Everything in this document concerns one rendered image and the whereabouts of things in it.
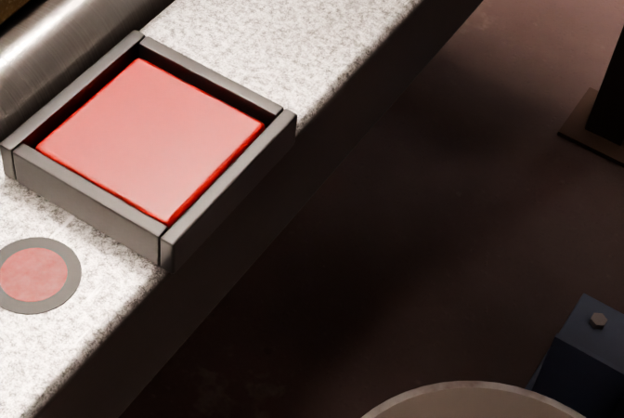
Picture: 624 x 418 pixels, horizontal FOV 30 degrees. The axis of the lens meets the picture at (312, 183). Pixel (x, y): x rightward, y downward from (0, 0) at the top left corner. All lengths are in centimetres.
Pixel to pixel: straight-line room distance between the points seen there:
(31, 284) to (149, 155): 6
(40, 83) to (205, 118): 8
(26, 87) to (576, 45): 154
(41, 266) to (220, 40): 13
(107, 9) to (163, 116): 8
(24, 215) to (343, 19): 16
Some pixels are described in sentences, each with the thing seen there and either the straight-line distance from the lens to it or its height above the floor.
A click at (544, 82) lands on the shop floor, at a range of 186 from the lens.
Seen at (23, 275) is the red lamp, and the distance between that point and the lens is 40.
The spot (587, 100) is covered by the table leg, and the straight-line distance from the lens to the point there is 184.
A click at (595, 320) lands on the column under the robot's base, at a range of 156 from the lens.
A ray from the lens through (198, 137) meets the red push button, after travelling 42.
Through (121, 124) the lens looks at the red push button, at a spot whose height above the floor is 93.
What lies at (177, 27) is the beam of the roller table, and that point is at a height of 92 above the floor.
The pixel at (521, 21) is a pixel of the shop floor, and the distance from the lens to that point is 196.
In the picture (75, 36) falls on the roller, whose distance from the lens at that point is 48.
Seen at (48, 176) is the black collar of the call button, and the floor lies 93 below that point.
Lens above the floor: 124
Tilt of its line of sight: 49 degrees down
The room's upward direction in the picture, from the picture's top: 7 degrees clockwise
